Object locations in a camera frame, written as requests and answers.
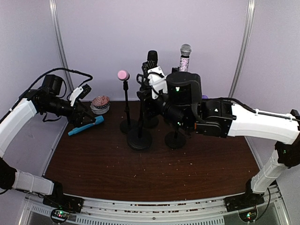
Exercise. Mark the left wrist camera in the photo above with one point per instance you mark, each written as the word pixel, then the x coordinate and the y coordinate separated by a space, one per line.
pixel 79 93

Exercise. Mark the pink mic stand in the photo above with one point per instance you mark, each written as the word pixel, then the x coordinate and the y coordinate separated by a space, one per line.
pixel 127 124

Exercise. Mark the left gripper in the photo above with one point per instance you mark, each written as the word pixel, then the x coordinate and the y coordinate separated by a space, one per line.
pixel 76 121

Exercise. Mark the mic stand front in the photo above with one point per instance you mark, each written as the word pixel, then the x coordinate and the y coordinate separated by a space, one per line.
pixel 139 138

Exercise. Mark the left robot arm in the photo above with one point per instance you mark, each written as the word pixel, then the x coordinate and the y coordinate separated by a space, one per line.
pixel 43 100

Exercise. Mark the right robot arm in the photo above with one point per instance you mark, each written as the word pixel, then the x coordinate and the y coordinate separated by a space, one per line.
pixel 224 116

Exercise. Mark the glitter mic stand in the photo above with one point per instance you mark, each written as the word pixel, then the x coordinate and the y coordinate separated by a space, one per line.
pixel 174 139

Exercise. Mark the black mic stand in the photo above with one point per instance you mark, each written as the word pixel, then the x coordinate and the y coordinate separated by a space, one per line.
pixel 151 120

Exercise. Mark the aluminium post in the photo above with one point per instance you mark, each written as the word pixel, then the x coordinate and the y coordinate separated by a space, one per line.
pixel 250 14
pixel 63 59

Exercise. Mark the black microphone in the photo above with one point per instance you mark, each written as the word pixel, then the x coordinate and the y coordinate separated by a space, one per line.
pixel 152 58

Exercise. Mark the front aluminium rail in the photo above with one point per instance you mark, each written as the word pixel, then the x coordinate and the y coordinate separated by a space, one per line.
pixel 209 211

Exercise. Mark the left aluminium post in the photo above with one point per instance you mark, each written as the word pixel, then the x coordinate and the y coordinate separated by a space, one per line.
pixel 63 59

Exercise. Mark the pink microphone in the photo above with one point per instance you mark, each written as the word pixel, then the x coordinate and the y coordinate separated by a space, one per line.
pixel 123 75

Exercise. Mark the blue microphone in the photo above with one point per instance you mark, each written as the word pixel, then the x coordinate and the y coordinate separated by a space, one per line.
pixel 74 131

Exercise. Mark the glitter silver microphone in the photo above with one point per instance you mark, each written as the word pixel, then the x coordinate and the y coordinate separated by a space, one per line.
pixel 185 51

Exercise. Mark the right aluminium post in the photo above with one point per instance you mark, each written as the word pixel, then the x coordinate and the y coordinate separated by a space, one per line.
pixel 250 14

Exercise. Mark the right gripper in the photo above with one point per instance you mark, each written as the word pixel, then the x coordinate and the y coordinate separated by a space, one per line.
pixel 148 91

